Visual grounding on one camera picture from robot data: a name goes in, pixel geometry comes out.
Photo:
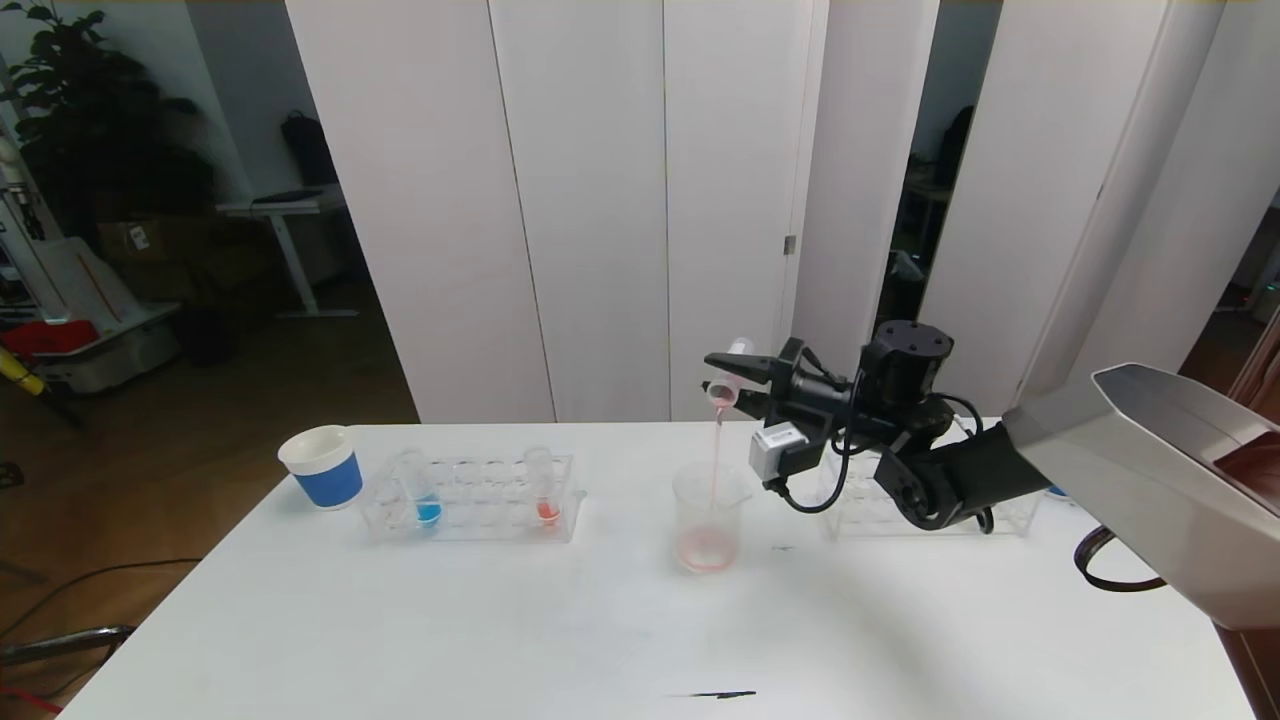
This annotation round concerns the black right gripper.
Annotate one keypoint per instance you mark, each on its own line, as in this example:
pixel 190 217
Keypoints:
pixel 787 378

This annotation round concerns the test tube with red pigment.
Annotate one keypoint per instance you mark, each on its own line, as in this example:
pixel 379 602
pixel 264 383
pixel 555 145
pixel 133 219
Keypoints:
pixel 547 512
pixel 722 395

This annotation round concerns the test tube with blue pigment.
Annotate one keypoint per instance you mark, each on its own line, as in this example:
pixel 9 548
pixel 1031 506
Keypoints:
pixel 428 512

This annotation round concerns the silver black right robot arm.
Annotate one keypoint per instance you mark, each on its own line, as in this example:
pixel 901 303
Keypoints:
pixel 1150 470

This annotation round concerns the clear acrylic test tube rack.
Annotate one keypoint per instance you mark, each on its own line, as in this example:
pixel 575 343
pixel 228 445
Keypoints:
pixel 850 520
pixel 480 522

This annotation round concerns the clear glass beaker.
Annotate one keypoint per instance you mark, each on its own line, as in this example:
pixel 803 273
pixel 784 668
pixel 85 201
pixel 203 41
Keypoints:
pixel 708 545

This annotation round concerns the white partition panel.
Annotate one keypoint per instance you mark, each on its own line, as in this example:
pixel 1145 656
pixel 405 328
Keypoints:
pixel 1030 200
pixel 1190 220
pixel 420 200
pixel 730 200
pixel 590 200
pixel 855 200

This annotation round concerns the white office desk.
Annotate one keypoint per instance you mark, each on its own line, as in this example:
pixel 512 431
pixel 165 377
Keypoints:
pixel 285 205

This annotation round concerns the black backpack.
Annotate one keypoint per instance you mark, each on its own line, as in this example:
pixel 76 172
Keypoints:
pixel 307 150

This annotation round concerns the brown cardboard box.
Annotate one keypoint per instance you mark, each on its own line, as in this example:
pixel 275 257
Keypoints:
pixel 150 240

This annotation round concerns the white floor machine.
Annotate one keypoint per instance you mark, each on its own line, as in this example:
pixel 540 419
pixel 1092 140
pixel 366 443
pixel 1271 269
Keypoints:
pixel 90 288

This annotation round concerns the dark green potted plant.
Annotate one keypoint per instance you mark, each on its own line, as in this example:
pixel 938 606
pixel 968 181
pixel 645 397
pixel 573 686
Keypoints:
pixel 90 125

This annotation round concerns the metal chair leg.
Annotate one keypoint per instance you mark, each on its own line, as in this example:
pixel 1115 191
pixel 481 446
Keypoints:
pixel 70 645

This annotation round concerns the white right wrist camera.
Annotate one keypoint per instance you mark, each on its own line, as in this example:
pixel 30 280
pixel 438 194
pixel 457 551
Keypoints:
pixel 780 450

